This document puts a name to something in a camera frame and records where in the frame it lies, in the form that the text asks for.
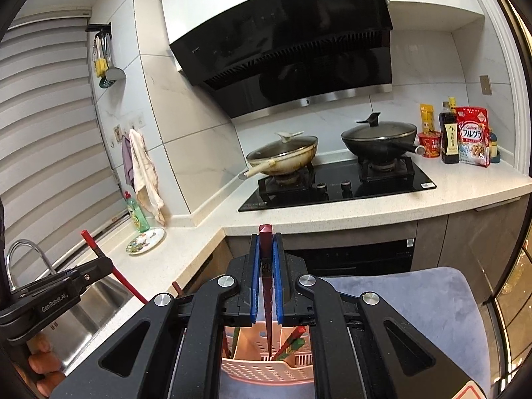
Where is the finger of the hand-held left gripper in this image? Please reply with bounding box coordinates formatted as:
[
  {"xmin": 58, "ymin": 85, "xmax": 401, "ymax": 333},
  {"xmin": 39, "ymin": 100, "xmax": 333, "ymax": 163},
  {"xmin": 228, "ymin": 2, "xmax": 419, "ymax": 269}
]
[{"xmin": 62, "ymin": 255, "xmax": 116, "ymax": 296}]

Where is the dark soy sauce bottle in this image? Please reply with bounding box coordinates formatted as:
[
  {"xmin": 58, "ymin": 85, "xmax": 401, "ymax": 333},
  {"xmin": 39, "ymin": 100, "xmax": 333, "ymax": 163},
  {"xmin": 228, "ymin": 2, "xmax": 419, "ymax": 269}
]
[{"xmin": 438, "ymin": 112, "xmax": 460, "ymax": 164}]

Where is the steel ladle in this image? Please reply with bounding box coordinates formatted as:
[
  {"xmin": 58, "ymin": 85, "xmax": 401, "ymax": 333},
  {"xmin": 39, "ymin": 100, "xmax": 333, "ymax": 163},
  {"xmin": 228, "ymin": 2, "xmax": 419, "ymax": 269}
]
[{"xmin": 105, "ymin": 35, "xmax": 127, "ymax": 82}]

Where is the black range hood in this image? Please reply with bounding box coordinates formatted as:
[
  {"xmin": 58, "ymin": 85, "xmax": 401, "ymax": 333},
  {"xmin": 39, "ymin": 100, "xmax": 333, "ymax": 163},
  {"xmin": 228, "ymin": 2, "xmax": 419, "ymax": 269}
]
[{"xmin": 168, "ymin": 0, "xmax": 394, "ymax": 119}]

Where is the cereal bag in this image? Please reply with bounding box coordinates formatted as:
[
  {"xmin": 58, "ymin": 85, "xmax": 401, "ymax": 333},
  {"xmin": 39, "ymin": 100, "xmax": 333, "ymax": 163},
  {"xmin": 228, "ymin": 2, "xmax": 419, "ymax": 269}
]
[{"xmin": 455, "ymin": 107, "xmax": 491, "ymax": 169}]

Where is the patterned small plate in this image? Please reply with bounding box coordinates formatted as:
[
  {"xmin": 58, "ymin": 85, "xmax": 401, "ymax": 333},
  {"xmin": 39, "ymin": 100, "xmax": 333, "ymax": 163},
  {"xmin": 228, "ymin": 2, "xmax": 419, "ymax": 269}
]
[{"xmin": 126, "ymin": 228, "xmax": 166, "ymax": 255}]

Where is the black wok with lid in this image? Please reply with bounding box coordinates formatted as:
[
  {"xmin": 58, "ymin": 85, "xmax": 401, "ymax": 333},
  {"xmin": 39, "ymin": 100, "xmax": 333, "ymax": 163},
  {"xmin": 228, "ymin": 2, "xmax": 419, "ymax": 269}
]
[{"xmin": 341, "ymin": 113, "xmax": 427, "ymax": 166}]

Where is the window blind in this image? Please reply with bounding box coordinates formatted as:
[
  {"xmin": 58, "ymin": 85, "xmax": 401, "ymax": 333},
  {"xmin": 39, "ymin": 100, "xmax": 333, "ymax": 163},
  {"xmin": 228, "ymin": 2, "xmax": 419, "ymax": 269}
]
[{"xmin": 0, "ymin": 6, "xmax": 130, "ymax": 267}]

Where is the blue-grey plush mat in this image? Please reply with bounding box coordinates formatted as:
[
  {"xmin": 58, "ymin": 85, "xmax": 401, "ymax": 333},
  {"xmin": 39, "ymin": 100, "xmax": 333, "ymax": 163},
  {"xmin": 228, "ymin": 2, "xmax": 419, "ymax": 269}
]
[{"xmin": 219, "ymin": 267, "xmax": 492, "ymax": 399}]

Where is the yellow snack packet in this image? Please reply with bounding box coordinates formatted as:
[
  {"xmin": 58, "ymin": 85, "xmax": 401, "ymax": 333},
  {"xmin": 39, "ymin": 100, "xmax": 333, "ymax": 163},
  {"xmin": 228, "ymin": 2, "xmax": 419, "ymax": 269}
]
[{"xmin": 420, "ymin": 104, "xmax": 435, "ymax": 134}]

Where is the purple hanging cloth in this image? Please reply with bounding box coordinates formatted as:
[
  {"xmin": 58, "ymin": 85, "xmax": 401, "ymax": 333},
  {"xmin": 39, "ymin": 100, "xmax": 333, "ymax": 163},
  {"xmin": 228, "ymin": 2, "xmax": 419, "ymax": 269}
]
[{"xmin": 122, "ymin": 135, "xmax": 134, "ymax": 188}]

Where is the small blue figure bottle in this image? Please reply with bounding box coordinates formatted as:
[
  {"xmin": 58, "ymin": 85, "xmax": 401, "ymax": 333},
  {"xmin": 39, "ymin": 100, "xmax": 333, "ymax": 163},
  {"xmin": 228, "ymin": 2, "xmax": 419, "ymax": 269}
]
[{"xmin": 488, "ymin": 131, "xmax": 502, "ymax": 163}]

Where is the steel sink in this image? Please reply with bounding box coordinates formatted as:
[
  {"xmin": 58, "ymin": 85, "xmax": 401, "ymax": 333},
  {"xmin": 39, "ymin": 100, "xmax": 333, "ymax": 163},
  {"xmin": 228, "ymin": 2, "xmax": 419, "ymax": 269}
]
[{"xmin": 25, "ymin": 274, "xmax": 134, "ymax": 368}]

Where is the chrome kitchen faucet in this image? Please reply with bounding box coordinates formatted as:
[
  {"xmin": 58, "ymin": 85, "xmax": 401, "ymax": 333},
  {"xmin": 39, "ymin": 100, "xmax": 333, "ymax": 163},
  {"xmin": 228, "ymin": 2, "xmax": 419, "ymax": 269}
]
[{"xmin": 6, "ymin": 239, "xmax": 56, "ymax": 291}]

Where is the person's left hand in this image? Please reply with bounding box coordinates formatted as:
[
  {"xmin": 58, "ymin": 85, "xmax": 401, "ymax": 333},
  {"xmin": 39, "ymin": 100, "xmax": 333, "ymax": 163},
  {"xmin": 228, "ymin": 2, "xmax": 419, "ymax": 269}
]
[{"xmin": 26, "ymin": 332, "xmax": 64, "ymax": 398}]

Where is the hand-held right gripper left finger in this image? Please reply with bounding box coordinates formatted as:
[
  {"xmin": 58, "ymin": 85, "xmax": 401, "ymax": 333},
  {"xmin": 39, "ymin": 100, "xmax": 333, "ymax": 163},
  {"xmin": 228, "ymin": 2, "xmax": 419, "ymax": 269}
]
[{"xmin": 49, "ymin": 234, "xmax": 261, "ymax": 399}]

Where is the built-in black oven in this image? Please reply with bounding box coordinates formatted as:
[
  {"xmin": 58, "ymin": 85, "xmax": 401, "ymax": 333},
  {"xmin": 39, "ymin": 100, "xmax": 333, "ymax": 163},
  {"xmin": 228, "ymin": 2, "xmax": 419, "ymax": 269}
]
[{"xmin": 287, "ymin": 237, "xmax": 417, "ymax": 277}]

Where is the row of coloured chopsticks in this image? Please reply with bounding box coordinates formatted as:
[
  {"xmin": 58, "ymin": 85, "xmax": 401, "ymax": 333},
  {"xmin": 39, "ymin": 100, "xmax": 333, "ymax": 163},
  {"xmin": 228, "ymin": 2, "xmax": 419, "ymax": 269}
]
[{"xmin": 272, "ymin": 328, "xmax": 307, "ymax": 360}]

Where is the green dish soap bottle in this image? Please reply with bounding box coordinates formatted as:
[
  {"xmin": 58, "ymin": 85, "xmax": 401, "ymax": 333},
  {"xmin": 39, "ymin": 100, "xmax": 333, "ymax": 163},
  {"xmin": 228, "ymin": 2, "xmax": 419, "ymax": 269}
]
[{"xmin": 125, "ymin": 191, "xmax": 150, "ymax": 233}]

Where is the white hanging cloth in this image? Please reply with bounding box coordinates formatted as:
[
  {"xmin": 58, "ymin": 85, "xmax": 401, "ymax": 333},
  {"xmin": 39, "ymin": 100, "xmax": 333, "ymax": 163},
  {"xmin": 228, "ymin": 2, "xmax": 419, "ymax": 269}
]
[{"xmin": 129, "ymin": 129, "xmax": 166, "ymax": 227}]

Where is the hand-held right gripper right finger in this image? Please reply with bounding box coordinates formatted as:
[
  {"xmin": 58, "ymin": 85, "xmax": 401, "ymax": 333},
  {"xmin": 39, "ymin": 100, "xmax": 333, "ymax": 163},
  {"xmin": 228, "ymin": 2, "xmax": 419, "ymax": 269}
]
[{"xmin": 272, "ymin": 233, "xmax": 486, "ymax": 399}]

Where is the black gas stove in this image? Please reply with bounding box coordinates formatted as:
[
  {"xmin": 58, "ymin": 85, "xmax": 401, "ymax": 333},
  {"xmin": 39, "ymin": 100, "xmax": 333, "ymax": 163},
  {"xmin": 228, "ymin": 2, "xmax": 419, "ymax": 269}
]
[{"xmin": 238, "ymin": 159, "xmax": 437, "ymax": 212}]

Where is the bright red chopstick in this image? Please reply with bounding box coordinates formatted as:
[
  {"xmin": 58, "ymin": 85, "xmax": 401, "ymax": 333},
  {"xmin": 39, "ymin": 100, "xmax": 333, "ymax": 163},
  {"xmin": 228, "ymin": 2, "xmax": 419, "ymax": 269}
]
[{"xmin": 81, "ymin": 229, "xmax": 149, "ymax": 305}]

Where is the pink perforated chopstick holder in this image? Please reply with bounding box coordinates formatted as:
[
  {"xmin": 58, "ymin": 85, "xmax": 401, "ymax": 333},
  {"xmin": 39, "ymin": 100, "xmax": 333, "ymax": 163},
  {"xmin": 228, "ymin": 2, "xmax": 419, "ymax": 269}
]
[{"xmin": 220, "ymin": 326, "xmax": 315, "ymax": 384}]

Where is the yellow dish brush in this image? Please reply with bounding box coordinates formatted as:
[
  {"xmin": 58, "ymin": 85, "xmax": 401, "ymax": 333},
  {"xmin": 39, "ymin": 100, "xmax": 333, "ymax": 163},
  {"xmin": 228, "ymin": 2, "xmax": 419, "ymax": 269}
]
[{"xmin": 95, "ymin": 37, "xmax": 109, "ymax": 78}]

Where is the red cup noodle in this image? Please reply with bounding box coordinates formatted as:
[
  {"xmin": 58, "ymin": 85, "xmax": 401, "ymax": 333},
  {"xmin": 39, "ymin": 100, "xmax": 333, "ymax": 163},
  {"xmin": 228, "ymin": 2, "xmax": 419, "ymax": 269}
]
[{"xmin": 418, "ymin": 132, "xmax": 442, "ymax": 159}]

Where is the cream wok with lid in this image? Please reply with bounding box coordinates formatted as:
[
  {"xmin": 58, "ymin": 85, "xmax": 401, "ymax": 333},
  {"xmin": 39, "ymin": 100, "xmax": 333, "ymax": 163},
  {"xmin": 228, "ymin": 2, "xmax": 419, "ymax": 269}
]
[{"xmin": 240, "ymin": 132, "xmax": 320, "ymax": 182}]

